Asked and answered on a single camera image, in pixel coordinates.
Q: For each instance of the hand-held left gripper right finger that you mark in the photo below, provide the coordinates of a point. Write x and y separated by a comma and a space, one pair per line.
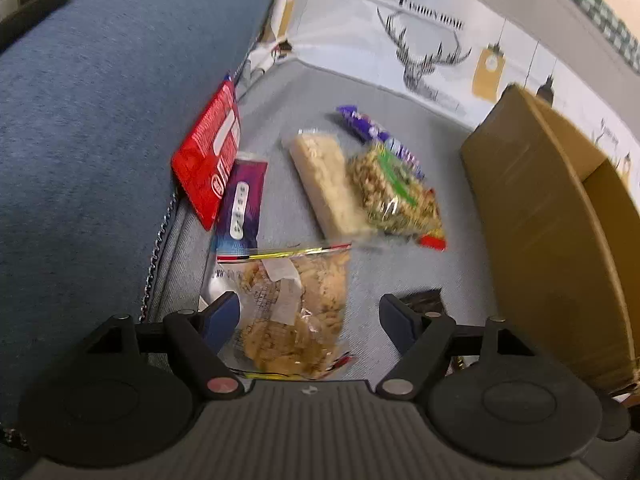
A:
395, 317

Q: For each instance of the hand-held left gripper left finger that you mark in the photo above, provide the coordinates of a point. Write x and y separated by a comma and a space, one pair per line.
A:
222, 315

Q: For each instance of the clear bag of cookies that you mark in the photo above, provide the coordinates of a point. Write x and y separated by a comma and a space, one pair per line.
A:
300, 310

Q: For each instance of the red snack packet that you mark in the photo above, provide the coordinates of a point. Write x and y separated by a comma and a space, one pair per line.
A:
205, 160

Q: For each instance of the cardboard box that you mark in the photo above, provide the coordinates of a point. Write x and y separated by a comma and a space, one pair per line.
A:
530, 220

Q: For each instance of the dark snack wrapper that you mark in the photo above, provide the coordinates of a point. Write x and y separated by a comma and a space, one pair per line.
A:
425, 300

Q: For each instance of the purple and white snack packet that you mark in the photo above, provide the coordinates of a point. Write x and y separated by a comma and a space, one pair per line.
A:
242, 200

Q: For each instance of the nut brittle packet green label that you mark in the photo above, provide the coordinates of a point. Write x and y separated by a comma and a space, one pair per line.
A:
395, 200

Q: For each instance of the beige crisp bar packet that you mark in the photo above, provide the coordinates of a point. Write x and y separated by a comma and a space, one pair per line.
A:
320, 180

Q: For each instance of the purple candy bar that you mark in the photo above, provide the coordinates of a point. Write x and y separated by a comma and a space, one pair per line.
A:
362, 125

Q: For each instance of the blue cushion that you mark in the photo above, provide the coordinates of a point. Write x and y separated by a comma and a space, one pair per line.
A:
90, 135

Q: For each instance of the grey deer print sheet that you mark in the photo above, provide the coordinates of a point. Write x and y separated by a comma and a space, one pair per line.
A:
350, 10

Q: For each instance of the black remote control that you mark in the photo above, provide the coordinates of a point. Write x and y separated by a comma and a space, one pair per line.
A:
30, 10

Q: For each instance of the green checked cloth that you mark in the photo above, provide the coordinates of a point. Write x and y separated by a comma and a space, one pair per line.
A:
605, 20

